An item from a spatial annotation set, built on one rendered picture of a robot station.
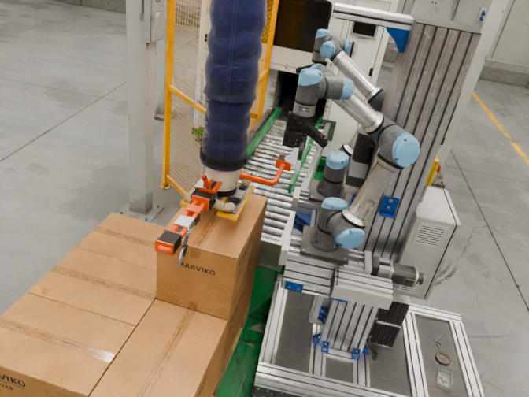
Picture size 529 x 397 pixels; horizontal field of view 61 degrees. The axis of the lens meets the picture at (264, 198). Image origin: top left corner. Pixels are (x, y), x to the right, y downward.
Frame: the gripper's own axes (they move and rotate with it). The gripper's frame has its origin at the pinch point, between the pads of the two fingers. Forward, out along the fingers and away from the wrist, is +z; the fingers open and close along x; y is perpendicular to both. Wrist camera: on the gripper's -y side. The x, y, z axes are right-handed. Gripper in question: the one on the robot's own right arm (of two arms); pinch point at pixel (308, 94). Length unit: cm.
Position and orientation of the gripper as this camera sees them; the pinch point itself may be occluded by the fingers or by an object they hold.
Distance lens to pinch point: 257.8
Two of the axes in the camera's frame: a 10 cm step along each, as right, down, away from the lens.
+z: -1.4, 8.5, 5.1
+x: 4.1, -4.2, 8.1
